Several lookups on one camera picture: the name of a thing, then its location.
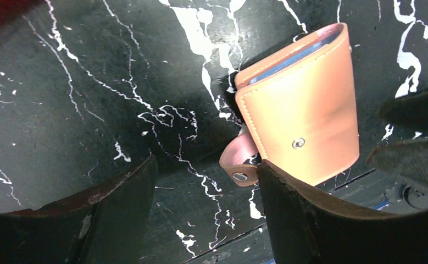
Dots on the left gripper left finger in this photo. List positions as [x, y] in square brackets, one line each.
[102, 224]

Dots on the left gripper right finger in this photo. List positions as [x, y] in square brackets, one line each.
[308, 225]

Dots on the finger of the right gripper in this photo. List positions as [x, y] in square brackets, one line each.
[407, 160]
[410, 111]

